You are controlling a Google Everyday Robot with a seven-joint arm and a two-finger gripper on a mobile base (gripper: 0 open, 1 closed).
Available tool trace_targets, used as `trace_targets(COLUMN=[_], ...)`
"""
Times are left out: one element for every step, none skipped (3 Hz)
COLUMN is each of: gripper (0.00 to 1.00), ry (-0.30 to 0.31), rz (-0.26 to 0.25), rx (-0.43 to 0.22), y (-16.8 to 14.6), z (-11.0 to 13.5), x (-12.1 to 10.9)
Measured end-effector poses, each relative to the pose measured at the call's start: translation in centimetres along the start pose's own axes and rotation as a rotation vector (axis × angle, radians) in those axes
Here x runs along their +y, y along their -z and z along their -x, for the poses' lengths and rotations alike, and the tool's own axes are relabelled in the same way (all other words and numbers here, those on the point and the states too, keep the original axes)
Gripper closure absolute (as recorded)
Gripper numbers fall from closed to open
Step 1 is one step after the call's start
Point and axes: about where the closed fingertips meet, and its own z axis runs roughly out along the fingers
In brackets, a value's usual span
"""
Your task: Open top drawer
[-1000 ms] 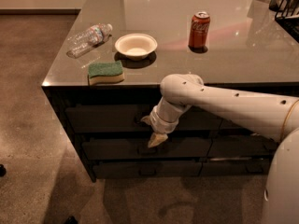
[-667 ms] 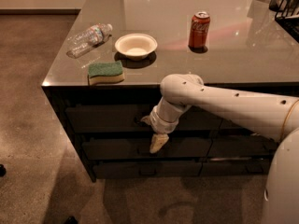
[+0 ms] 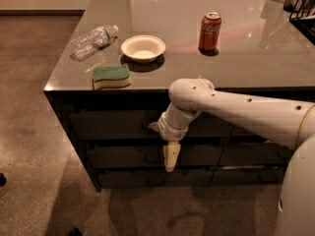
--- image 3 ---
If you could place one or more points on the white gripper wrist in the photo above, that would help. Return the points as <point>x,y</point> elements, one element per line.
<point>169,130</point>

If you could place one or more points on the dark drawer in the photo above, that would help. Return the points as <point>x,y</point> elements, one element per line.
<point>240,131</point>
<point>250,176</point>
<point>152,156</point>
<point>134,124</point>
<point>155,178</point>
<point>254,154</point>

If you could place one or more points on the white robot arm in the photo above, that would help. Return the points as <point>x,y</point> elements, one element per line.
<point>288,123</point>

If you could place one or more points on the dark drawer cabinet counter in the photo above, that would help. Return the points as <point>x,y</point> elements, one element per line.
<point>259,51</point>

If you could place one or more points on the green yellow sponge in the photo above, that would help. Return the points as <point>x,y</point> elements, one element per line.
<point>111,77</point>

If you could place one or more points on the white paper bowl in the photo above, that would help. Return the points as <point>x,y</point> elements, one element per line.
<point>143,48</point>

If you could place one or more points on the red cola can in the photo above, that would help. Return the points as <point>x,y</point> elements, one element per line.
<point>209,32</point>

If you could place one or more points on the clear plastic water bottle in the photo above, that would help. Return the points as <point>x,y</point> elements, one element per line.
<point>91,42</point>

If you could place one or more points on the black object on floor bottom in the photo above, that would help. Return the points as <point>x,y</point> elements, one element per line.
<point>75,232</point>

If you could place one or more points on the black object on floor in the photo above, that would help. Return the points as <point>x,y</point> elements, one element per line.
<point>75,232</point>
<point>3,179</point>

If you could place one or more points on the black object on floor left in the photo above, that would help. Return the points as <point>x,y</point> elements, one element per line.
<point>3,179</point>

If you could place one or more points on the black wire rack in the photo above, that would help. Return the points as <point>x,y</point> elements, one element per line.
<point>302,16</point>

